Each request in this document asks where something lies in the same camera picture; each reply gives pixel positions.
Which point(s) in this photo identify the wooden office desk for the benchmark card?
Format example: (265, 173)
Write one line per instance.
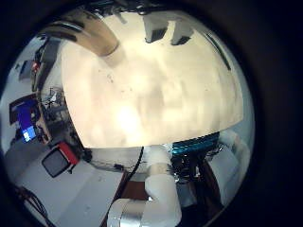
(44, 132)

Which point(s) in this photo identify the black red office chair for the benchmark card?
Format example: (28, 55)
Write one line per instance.
(57, 160)

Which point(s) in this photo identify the computer monitor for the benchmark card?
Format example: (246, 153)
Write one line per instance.
(26, 121)

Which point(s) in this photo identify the gold cylinder vase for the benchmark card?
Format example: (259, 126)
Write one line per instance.
(94, 34)

